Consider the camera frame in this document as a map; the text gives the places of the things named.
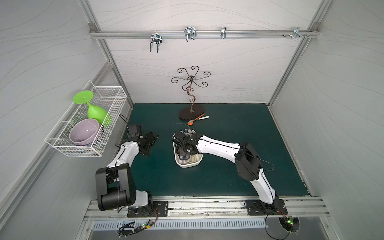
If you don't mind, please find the white storage box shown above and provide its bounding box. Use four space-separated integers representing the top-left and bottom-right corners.
173 143 203 168

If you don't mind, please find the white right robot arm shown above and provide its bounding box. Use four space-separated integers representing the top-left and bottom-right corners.
172 132 279 209

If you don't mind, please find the green table mat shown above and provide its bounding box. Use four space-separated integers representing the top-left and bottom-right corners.
130 104 308 198

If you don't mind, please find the green plastic goblet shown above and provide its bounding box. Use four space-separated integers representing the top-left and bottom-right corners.
73 91 112 127

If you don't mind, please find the orange spoon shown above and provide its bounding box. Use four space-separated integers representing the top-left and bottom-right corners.
188 114 206 126

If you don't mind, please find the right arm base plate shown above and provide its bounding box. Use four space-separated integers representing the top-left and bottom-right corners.
244 198 288 216

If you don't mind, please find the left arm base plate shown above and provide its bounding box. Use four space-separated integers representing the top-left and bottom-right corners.
127 201 169 218

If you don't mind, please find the lilac bowl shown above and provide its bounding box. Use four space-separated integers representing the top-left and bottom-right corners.
69 119 101 146

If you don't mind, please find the bronze jewelry tree stand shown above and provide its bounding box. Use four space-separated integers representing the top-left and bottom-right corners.
171 66 211 121

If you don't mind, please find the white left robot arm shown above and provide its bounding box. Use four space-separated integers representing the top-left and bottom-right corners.
96 132 159 211

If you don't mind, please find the aluminium front rail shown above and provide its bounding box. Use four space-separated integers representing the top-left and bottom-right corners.
84 196 331 221

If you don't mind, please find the metal double hook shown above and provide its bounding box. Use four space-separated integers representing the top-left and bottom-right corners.
184 27 197 42
150 33 163 53

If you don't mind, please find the metal corner hook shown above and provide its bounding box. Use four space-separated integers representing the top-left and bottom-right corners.
282 27 309 40

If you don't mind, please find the aluminium rail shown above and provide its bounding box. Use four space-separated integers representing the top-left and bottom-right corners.
84 196 331 221
90 24 321 40

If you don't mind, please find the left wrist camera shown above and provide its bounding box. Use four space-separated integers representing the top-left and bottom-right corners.
127 125 142 141

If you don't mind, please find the aluminium top rail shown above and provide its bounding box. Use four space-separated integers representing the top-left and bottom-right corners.
90 24 321 40

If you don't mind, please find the metal single hook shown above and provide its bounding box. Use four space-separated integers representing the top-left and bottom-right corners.
221 27 227 39

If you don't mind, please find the white wire basket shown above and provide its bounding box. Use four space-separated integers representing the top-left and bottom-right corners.
45 81 127 157

